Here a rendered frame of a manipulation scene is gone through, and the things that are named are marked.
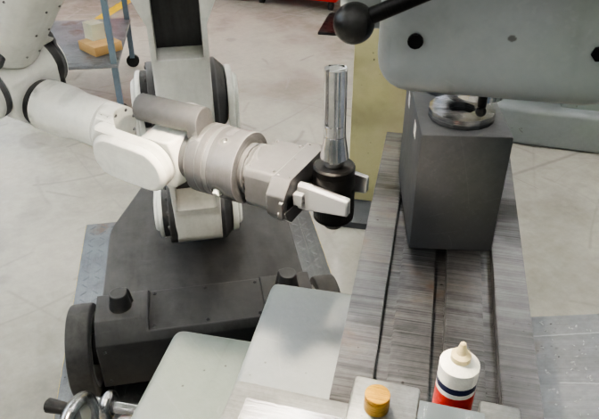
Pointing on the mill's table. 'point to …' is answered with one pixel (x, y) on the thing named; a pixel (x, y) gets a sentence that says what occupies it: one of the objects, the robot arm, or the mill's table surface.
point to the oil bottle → (456, 378)
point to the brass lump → (376, 400)
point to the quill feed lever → (358, 19)
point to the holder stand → (452, 171)
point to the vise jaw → (403, 409)
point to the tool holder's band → (333, 171)
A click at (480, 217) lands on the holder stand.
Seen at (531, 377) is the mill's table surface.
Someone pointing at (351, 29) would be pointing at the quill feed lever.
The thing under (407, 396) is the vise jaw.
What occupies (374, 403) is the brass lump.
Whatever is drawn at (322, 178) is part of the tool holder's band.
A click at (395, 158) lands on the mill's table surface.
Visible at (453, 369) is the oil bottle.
